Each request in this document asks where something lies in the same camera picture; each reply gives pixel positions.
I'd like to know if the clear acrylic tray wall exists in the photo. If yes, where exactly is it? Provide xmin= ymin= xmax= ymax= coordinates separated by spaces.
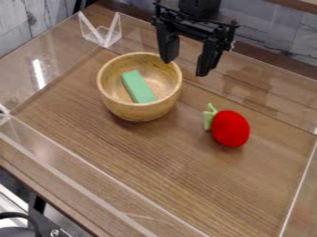
xmin=0 ymin=6 xmax=317 ymax=237

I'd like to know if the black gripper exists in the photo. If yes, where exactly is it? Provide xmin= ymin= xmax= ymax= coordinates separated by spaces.
xmin=153 ymin=2 xmax=239 ymax=77

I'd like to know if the wooden bowl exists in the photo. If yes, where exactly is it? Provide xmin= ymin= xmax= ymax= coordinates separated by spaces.
xmin=96 ymin=52 xmax=183 ymax=122

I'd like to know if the green rectangular block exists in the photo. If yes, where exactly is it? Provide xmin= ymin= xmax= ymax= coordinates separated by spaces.
xmin=121 ymin=70 xmax=157 ymax=104

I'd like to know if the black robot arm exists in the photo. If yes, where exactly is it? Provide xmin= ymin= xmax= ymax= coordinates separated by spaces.
xmin=152 ymin=0 xmax=239 ymax=77

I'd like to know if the black cable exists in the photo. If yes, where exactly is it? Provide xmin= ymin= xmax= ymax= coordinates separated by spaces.
xmin=0 ymin=211 xmax=41 ymax=237

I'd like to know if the black table leg bracket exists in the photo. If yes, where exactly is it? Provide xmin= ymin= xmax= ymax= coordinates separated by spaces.
xmin=28 ymin=192 xmax=74 ymax=237

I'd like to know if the red plush fruit green stem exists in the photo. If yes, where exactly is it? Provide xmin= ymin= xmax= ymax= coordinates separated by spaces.
xmin=203 ymin=103 xmax=250 ymax=148

